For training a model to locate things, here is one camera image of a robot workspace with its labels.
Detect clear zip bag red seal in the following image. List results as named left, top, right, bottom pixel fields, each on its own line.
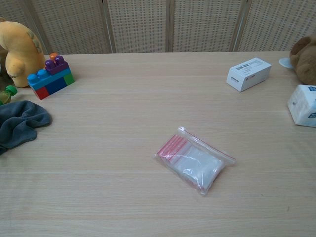
left=154, top=126, right=237, bottom=198

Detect woven folding screen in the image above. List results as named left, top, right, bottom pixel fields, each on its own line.
left=0, top=0, right=316, bottom=55

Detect white cardboard box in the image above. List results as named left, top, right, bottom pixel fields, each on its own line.
left=226, top=57, right=273, bottom=93

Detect colourful toy building blocks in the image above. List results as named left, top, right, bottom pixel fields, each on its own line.
left=27, top=52, right=76, bottom=101

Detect grey cloth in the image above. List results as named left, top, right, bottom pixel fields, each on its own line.
left=0, top=100, right=53, bottom=156

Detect white tissue pack blue print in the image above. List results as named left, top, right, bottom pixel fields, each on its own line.
left=286, top=84, right=316, bottom=128

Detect yellow plush dinosaur toy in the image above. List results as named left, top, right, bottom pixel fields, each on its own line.
left=0, top=16, right=47, bottom=88

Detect green capped plastic bottle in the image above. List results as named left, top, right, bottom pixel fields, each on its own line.
left=0, top=85, right=18, bottom=106

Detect brown plush bear toy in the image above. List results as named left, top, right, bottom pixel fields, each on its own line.
left=278, top=34, right=316, bottom=85

